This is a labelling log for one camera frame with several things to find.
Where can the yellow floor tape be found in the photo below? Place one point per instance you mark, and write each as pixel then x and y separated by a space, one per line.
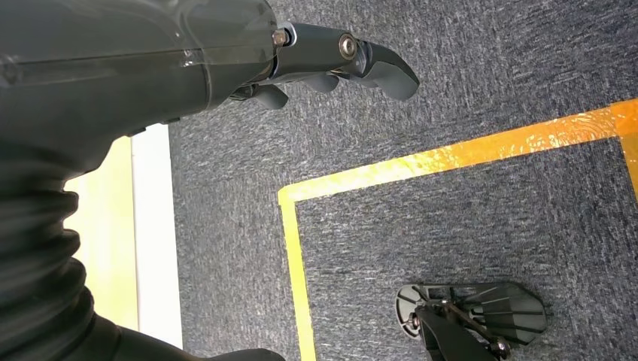
pixel 448 157

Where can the black robot foot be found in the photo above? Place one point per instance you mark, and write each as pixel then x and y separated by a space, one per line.
pixel 508 309

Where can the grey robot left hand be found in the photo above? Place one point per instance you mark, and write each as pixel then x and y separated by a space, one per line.
pixel 124 55

